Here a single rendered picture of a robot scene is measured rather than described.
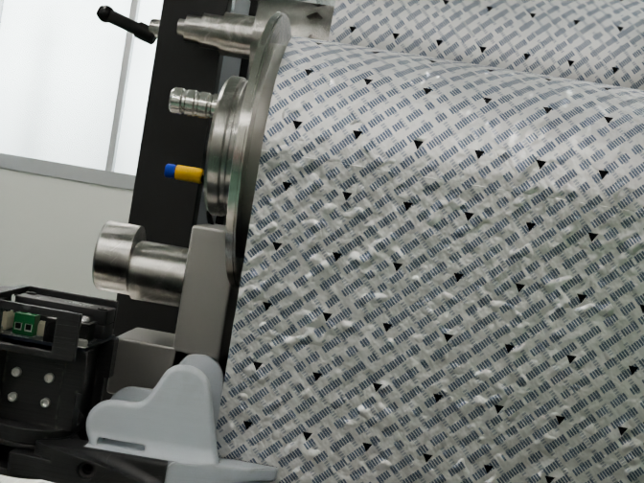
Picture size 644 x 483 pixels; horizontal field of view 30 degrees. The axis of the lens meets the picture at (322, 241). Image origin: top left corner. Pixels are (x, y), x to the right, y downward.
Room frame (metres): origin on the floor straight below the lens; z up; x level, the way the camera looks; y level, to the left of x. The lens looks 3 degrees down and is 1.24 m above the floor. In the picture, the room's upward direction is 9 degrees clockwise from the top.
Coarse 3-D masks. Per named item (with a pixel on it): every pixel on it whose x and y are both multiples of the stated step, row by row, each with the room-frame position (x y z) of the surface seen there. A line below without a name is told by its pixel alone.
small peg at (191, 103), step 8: (176, 88) 0.63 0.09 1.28; (184, 88) 0.64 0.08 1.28; (176, 96) 0.63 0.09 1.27; (184, 96) 0.63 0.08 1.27; (192, 96) 0.63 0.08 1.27; (200, 96) 0.63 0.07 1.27; (208, 96) 0.63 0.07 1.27; (216, 96) 0.63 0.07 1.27; (176, 104) 0.63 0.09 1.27; (184, 104) 0.63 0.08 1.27; (192, 104) 0.63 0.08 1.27; (200, 104) 0.63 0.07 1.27; (208, 104) 0.63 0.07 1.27; (176, 112) 0.63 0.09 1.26; (184, 112) 0.63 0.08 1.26; (192, 112) 0.63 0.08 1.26; (200, 112) 0.63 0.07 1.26; (208, 112) 0.63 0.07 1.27
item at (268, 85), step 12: (276, 60) 0.61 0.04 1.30; (276, 72) 0.60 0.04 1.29; (264, 84) 0.59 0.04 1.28; (264, 96) 0.59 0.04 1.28; (264, 108) 0.59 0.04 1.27; (264, 120) 0.59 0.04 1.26; (252, 144) 0.58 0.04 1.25; (252, 156) 0.58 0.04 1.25; (252, 168) 0.59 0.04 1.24; (252, 180) 0.59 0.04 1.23; (228, 192) 0.59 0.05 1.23; (252, 192) 0.59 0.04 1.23; (252, 204) 0.59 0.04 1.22
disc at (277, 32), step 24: (288, 24) 0.65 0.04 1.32; (264, 48) 0.59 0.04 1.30; (264, 72) 0.59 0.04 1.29; (240, 120) 0.57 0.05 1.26; (240, 144) 0.57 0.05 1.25; (240, 168) 0.57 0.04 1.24; (240, 192) 0.57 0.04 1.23; (240, 216) 0.59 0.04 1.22; (240, 240) 0.60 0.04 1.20; (240, 264) 0.61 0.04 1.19
